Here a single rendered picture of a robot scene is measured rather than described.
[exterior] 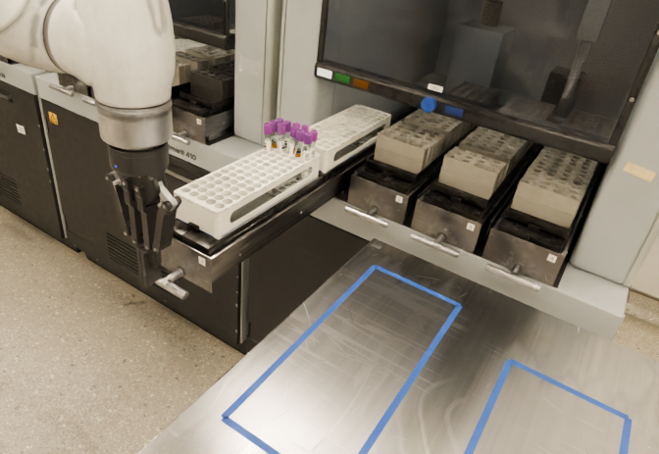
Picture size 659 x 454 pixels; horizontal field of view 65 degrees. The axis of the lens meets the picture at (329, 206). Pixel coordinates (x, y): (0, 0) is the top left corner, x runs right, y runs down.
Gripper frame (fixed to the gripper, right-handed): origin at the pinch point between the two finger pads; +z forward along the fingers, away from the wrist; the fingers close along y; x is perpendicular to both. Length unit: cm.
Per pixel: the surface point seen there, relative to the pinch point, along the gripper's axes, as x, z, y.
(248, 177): -21.7, -6.4, -0.9
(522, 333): -19, -2, -51
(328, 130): -50, -6, 1
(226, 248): -9.7, -0.4, -6.5
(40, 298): -28, 80, 96
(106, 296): -43, 80, 80
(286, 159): -32.5, -6.4, -1.3
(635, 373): -22, -2, -65
